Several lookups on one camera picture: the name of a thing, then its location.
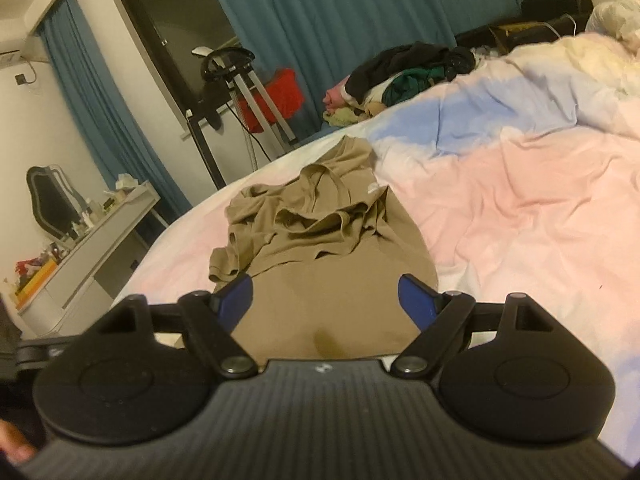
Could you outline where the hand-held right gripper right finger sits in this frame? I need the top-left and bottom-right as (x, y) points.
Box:
(390, 273), (556, 380)

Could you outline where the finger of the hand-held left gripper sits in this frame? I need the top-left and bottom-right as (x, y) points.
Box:
(16, 336), (78, 363)

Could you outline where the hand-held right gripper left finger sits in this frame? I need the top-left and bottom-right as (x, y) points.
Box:
(95, 272), (259, 378)

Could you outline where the tan printed t-shirt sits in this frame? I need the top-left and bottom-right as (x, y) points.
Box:
(208, 136), (440, 361)

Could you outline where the person's left hand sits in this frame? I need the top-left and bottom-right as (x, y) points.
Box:
(0, 419), (36, 463)

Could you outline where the orange box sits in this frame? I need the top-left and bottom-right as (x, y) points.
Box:
(15, 260), (58, 306)

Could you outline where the white dressing table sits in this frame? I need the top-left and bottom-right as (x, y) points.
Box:
(12, 180), (168, 338)

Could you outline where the cluster of cosmetic bottles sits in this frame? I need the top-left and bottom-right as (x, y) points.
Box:
(47, 200), (116, 261)

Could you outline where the black floor stand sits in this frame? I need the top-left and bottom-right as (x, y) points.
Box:
(184, 107), (228, 191)

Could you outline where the pastel tie-dye duvet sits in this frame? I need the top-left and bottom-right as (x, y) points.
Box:
(107, 30), (640, 463)

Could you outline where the wavy-framed vanity mirror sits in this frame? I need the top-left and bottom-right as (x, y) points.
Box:
(26, 164), (88, 241)

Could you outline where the silver exercise machine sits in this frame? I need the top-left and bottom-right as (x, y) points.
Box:
(192, 46), (296, 148)

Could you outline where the yellow garment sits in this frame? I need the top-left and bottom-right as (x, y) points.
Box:
(322, 102), (386, 128)

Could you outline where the white garment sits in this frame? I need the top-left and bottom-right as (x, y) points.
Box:
(367, 80), (396, 103)

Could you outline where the green garment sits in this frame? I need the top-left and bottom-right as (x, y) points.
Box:
(382, 65), (451, 108)

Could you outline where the red bag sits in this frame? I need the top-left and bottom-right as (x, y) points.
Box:
(237, 69), (306, 133)

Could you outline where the pink garment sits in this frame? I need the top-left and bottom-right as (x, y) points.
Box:
(324, 77), (353, 111)

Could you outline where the black garment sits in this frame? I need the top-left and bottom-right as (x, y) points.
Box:
(345, 42), (477, 103)

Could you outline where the narrow blue curtain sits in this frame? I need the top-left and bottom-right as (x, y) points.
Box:
(37, 0), (193, 211)

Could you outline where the brown cardboard box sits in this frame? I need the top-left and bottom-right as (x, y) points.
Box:
(489, 21), (543, 53)

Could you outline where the dark window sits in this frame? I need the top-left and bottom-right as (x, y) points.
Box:
(104, 0), (241, 111)

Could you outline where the white air conditioner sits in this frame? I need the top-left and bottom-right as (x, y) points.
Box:
(0, 35), (48, 70)

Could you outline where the wide blue curtain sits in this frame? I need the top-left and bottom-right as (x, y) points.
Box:
(196, 0), (526, 143)

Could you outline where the black sofa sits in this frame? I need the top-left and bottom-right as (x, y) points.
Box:
(454, 0), (596, 53)

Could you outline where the white pillow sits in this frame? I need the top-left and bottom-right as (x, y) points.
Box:
(585, 0), (640, 43)

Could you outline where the white cable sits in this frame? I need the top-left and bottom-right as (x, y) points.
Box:
(542, 12), (581, 36)

